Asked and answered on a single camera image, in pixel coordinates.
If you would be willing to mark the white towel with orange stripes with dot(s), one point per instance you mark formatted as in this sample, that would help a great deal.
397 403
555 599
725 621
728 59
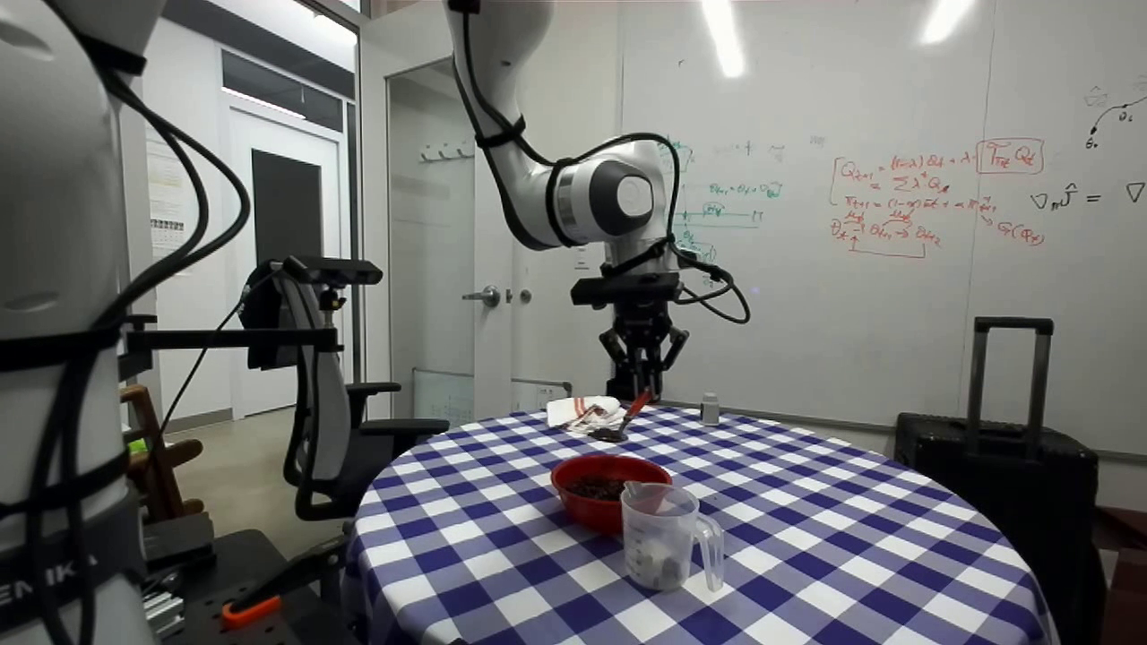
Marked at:
567 415

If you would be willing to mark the clear plastic measuring cup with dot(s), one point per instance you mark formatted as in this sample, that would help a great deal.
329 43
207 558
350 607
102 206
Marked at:
658 540

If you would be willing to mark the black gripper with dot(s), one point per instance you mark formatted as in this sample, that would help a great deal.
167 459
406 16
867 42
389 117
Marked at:
644 333

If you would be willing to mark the whiteboard with writing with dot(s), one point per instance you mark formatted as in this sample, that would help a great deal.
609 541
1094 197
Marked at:
861 216

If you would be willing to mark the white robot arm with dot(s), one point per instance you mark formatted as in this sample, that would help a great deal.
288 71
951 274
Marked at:
578 192

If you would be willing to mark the blue white checkered tablecloth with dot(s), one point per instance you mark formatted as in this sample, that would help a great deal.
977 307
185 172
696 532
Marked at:
776 540

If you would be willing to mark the black office chair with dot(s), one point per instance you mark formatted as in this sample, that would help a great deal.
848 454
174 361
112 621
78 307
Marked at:
317 397

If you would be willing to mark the white door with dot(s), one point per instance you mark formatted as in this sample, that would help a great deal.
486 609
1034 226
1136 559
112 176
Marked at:
450 237

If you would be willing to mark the orange bowl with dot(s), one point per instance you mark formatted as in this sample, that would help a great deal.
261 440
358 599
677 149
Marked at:
575 505

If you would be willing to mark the coffee beans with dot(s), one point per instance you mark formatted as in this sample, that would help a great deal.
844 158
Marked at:
598 489

